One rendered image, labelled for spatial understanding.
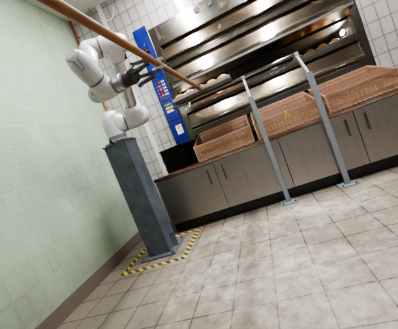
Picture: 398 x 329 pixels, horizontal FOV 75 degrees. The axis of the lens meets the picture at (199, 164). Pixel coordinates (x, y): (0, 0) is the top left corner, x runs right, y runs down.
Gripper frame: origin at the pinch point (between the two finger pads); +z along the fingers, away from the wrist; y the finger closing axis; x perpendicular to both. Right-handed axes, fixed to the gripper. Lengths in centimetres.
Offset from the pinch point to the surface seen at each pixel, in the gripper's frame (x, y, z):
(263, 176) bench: -100, 92, 25
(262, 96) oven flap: -153, 23, 49
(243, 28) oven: -155, -47, 55
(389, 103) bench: -100, 69, 132
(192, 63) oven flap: -157, -38, -7
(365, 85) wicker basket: -105, 49, 122
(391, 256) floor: 12, 119, 69
